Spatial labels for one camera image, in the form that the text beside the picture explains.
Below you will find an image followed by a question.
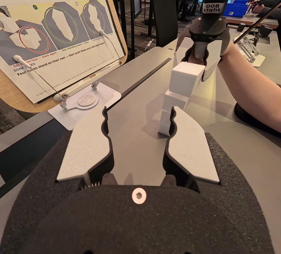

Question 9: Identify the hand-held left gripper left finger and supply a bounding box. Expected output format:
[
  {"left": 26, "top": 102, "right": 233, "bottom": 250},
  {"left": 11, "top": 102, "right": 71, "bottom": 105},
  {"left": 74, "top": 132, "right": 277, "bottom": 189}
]
[{"left": 57, "top": 106, "right": 115, "bottom": 187}]

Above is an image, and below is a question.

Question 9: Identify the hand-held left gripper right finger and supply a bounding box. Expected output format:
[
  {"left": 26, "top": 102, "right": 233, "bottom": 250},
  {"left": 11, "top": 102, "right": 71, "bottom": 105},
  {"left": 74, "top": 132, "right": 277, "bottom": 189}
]
[{"left": 163, "top": 106, "right": 220, "bottom": 188}]

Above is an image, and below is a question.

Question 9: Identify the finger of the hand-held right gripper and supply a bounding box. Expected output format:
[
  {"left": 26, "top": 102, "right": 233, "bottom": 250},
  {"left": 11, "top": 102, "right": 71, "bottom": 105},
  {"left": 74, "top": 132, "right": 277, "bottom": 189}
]
[
  {"left": 175, "top": 27, "right": 195, "bottom": 63},
  {"left": 201, "top": 39, "right": 222, "bottom": 82}
]

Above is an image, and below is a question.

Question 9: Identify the person's right forearm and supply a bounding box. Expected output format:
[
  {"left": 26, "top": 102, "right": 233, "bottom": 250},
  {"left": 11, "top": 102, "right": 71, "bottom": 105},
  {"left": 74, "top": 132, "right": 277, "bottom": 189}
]
[{"left": 217, "top": 41, "right": 281, "bottom": 133}]

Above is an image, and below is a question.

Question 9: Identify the person's right hand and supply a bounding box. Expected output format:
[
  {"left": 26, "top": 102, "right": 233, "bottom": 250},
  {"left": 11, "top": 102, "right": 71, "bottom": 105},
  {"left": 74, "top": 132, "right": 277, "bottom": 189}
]
[{"left": 189, "top": 48, "right": 207, "bottom": 65}]

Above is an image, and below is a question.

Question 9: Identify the blue plastic bin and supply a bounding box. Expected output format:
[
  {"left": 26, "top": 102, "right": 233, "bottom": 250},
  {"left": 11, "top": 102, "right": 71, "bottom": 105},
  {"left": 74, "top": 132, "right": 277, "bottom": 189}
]
[{"left": 223, "top": 0, "right": 249, "bottom": 18}]

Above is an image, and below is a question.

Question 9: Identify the black office chair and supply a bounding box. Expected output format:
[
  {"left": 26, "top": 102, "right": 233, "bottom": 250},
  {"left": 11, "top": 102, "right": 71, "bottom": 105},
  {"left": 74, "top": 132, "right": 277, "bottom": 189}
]
[{"left": 150, "top": 0, "right": 178, "bottom": 48}]

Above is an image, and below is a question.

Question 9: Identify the black wrist rest pad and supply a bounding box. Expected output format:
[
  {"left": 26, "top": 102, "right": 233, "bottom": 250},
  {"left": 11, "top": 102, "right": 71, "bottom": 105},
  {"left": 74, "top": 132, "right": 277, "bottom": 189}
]
[{"left": 234, "top": 102, "right": 281, "bottom": 138}]

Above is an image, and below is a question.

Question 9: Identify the printed instruction sheet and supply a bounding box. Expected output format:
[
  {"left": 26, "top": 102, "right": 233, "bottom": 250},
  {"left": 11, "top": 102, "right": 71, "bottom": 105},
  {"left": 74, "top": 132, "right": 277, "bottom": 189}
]
[{"left": 0, "top": 0, "right": 126, "bottom": 104}]

